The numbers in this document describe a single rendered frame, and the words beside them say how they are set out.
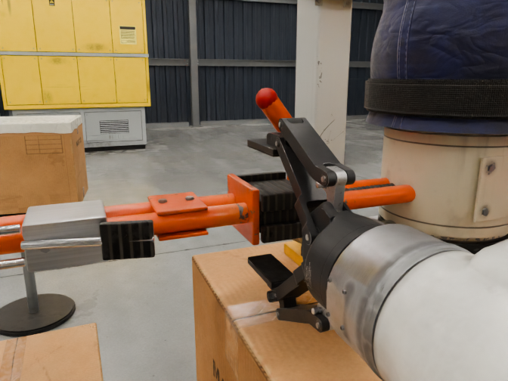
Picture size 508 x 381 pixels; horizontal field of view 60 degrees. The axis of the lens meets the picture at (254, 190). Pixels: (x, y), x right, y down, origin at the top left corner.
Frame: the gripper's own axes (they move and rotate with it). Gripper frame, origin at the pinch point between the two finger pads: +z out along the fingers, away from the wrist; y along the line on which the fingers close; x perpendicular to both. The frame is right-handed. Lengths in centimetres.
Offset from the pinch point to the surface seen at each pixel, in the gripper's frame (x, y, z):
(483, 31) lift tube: 20.0, -18.1, -8.5
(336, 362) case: 2.9, 12.9, -11.8
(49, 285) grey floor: -44, 108, 228
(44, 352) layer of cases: -32, 54, 66
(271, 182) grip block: 2.1, -1.7, 2.8
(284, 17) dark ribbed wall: 499, -161, 1061
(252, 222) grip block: -2.8, 0.6, -3.8
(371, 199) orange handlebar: 12.2, -0.2, -2.9
